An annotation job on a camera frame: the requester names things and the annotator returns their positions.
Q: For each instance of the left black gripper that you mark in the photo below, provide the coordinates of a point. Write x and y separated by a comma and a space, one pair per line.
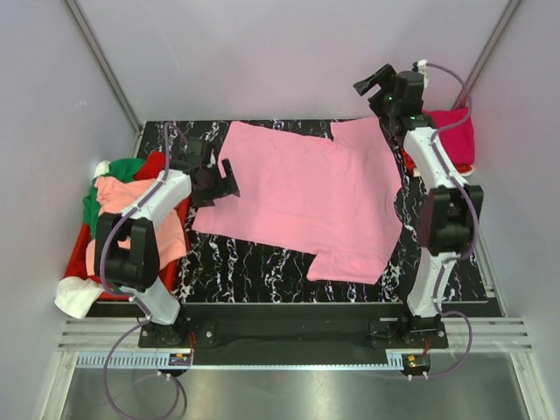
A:
226, 185

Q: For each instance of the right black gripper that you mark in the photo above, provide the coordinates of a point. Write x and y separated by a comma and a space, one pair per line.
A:
380, 78

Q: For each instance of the pink t shirt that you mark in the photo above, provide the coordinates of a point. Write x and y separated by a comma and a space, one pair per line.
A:
333, 198

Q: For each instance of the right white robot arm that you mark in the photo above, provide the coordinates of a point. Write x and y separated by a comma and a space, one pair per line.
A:
448, 224

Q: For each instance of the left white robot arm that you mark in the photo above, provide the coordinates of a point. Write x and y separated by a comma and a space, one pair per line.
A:
127, 258

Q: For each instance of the red t shirt in bin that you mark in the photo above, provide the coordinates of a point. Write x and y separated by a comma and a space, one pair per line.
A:
154, 164

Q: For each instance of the folded magenta t shirt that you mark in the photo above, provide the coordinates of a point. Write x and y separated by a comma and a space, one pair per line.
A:
458, 142

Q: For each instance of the black marble pattern mat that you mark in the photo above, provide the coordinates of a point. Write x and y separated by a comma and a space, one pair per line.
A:
224, 270

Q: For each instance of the green t shirt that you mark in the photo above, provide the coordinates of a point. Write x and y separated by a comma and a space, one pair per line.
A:
122, 169

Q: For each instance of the salmon t shirt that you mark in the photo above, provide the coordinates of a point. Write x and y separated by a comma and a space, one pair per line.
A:
113, 196

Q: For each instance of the folded red white t shirt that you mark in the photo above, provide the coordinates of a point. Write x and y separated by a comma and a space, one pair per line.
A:
411, 162

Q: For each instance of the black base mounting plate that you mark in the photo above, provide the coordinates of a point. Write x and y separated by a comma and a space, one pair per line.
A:
212, 333

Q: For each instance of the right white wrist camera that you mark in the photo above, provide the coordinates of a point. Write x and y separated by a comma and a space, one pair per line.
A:
421, 67

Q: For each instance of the white cable duct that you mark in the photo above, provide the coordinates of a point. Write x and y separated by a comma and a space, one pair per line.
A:
383, 361

